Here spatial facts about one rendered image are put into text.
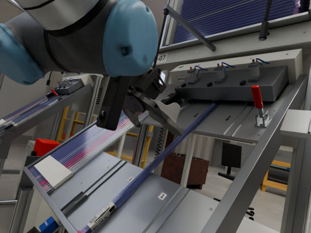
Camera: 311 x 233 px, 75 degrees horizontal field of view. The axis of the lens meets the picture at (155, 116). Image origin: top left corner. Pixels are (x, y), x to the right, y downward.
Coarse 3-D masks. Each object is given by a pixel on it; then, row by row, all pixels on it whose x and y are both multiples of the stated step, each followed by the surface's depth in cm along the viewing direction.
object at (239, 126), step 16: (160, 96) 92; (192, 112) 68; (224, 112) 60; (240, 112) 57; (256, 112) 55; (272, 112) 52; (208, 128) 56; (224, 128) 53; (240, 128) 51; (256, 128) 49
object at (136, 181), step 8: (208, 112) 62; (200, 120) 60; (192, 128) 57; (184, 136) 55; (176, 144) 53; (168, 152) 51; (160, 160) 50; (152, 168) 48; (144, 176) 46; (128, 184) 45; (136, 184) 45; (120, 192) 44; (128, 192) 44; (112, 200) 42; (120, 200) 42; (88, 232) 38
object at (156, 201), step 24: (96, 168) 58; (120, 168) 54; (72, 192) 52; (96, 192) 49; (144, 192) 43; (168, 192) 41; (192, 192) 39; (72, 216) 45; (120, 216) 40; (144, 216) 38; (168, 216) 36; (192, 216) 34
